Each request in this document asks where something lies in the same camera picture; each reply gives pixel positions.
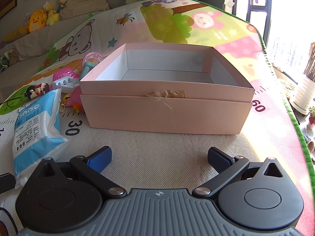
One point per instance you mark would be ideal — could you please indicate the small gold bell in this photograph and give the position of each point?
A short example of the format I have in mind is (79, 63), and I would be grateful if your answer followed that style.
(66, 98)

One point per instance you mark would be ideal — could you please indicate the blue tissue packet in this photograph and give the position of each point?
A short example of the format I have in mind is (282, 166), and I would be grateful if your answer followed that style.
(34, 137)

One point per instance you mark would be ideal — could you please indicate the pink cardboard box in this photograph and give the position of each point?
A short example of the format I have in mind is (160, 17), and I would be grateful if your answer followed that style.
(160, 118)

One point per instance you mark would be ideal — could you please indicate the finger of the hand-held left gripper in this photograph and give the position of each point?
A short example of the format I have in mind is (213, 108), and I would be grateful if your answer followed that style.
(7, 183)

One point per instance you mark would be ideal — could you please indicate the small yellow duck doll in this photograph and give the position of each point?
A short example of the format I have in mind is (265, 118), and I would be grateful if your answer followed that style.
(52, 14)

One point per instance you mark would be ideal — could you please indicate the pink-topped yellow toy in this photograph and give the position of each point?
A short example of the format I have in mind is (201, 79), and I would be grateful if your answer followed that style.
(91, 58)

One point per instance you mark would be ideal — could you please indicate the white ribbed plant pot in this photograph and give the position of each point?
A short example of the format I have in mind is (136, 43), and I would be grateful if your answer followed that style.
(302, 93)

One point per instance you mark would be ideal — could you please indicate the grey covered sofa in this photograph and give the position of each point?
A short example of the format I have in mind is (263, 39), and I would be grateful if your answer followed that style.
(29, 44)

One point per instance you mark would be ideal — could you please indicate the green cloth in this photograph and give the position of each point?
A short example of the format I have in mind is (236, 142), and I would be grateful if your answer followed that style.
(3, 62)

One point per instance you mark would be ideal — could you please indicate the long yellow plush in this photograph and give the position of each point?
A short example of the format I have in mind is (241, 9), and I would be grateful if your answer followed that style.
(14, 34)

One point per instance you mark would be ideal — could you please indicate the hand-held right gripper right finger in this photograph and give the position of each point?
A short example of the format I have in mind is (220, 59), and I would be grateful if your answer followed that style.
(217, 158)

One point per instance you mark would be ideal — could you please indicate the cartoon printed play mat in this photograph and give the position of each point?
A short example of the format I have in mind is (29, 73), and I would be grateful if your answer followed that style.
(147, 147)

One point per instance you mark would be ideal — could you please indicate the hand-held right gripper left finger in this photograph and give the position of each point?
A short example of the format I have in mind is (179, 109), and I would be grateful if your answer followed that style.
(98, 159)

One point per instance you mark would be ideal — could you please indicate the pink bird toy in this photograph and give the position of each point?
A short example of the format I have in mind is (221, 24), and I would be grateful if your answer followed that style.
(75, 99)

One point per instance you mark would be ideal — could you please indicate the teal toy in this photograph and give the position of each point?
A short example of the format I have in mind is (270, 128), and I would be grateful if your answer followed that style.
(86, 70)

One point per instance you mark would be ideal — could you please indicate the beige pillow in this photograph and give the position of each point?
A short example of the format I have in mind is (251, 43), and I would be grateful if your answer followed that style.
(83, 2)

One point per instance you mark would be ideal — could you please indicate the big-headed boy doll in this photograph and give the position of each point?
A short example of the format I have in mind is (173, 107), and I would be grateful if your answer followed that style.
(63, 0)

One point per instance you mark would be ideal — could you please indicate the brown plush toy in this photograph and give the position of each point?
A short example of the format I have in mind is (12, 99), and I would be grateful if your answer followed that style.
(13, 55)

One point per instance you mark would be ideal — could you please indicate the dark window frame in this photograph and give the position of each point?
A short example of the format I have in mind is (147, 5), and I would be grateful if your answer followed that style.
(253, 7)

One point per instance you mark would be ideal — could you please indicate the yellow duck plush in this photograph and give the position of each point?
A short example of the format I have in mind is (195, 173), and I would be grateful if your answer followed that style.
(37, 22)

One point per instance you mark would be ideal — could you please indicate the small potted plant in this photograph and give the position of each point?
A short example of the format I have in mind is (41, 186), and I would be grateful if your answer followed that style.
(312, 118)

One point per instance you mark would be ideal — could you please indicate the white charger plug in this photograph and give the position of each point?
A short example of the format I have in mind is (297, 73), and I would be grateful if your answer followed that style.
(64, 83)

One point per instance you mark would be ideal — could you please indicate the pink toy net scoop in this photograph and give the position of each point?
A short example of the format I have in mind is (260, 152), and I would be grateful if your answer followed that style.
(62, 73)

